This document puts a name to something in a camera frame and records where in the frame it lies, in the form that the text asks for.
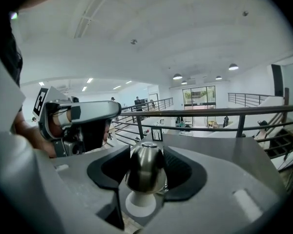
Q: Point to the person's left forearm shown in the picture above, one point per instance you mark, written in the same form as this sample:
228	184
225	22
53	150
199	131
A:
31	135

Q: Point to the black metal railing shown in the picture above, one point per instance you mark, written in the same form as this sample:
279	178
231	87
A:
172	103
229	99
240	125

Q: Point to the round ceiling sensor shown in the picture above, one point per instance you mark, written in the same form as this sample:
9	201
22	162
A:
133	41
245	13

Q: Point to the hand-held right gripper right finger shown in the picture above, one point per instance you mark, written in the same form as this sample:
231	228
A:
222	191

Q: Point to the person's black clothing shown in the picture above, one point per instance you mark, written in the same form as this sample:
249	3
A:
9	52

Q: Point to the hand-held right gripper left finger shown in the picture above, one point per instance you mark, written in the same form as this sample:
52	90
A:
83	174

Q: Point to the glass entrance door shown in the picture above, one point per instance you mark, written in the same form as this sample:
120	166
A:
199	101

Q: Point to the person's left hand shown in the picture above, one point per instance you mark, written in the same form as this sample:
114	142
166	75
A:
57	128

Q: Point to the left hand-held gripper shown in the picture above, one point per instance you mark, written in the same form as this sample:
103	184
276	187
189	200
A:
53	96

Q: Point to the dark grey table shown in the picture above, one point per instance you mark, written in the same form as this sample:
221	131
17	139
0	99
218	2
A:
210	145

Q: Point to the black computer monitor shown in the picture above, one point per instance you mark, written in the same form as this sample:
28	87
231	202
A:
142	101

